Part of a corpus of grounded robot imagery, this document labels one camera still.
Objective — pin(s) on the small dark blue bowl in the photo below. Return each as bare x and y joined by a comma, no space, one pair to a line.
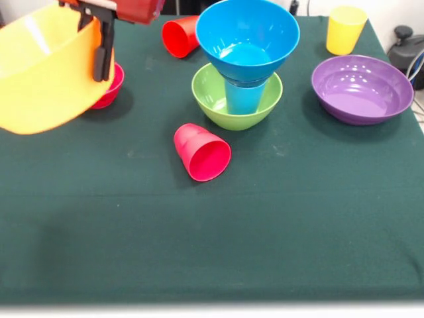
245,83

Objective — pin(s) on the light blue bowl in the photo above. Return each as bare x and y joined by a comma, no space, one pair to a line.
248,33

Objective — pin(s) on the short crimson cup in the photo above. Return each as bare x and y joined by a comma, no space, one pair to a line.
205,159

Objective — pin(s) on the black office chair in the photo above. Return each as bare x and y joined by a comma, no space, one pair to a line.
404,49

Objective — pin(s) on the green bowl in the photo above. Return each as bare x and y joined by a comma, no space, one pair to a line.
205,96

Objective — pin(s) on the purple bowl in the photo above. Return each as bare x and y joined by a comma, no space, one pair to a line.
361,92

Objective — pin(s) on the yellow cup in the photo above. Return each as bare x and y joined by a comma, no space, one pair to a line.
344,33

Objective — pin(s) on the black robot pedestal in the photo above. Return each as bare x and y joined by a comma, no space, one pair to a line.
182,6

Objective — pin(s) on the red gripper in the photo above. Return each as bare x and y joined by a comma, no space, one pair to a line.
139,10

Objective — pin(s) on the tall red cup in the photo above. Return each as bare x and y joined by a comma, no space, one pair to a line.
179,38

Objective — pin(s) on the dark green tablecloth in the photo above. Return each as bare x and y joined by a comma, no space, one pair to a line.
212,232

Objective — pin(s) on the large orange bowl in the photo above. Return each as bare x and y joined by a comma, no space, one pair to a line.
43,86

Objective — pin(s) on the light blue cup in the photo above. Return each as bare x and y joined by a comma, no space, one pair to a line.
243,101

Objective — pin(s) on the small crimson bowl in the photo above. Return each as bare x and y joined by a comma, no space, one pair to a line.
111,89

